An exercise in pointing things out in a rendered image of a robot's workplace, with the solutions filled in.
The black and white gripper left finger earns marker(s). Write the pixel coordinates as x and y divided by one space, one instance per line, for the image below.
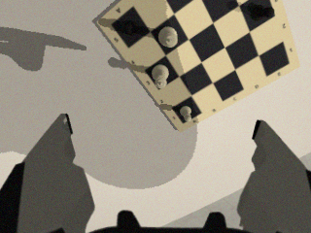
47 192

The black pawn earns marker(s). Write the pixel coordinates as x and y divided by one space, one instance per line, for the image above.
259 12
130 26

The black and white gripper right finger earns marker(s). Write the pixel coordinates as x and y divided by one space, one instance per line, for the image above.
277 196

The black and cream chessboard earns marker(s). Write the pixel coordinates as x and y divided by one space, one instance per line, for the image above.
221 57

